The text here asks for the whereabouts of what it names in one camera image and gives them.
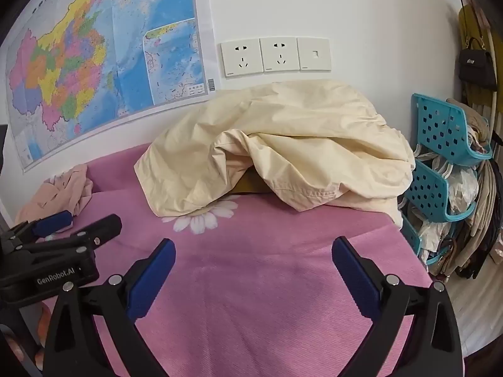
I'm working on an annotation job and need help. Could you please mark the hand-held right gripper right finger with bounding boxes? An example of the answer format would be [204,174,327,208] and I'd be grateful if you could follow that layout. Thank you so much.
[331,236,462,377]

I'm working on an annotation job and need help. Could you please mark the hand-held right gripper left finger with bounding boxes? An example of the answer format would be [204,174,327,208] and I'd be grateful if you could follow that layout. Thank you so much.
[42,239,176,377]

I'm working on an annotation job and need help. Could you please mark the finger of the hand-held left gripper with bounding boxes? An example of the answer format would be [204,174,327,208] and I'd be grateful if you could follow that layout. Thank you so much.
[16,214,122,262]
[0,210,75,244]

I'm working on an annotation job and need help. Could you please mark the cream jacket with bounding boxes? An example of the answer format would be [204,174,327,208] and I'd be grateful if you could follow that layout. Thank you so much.
[134,79,416,228]

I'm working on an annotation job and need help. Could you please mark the pink jacket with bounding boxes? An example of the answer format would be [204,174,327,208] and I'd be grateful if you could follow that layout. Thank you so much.
[15,164,94,228]

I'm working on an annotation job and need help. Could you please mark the pink floral bed sheet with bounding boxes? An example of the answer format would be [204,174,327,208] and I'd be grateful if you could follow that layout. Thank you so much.
[0,141,441,377]

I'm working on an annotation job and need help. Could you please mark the white plastic bag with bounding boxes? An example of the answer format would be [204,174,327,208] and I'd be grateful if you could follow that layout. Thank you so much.
[447,167,479,216]

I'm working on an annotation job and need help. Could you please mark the beige tote bag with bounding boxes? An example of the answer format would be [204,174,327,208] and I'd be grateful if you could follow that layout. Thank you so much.
[452,157,501,279]

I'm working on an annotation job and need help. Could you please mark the teal plastic storage rack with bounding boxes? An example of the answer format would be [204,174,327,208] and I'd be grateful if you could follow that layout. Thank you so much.
[400,93,494,268]

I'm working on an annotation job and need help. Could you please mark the black handbag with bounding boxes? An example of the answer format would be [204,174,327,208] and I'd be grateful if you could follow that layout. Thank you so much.
[458,37,498,90]

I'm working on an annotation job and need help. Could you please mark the colourful wall map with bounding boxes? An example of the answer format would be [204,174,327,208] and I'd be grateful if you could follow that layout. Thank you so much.
[0,0,218,173]

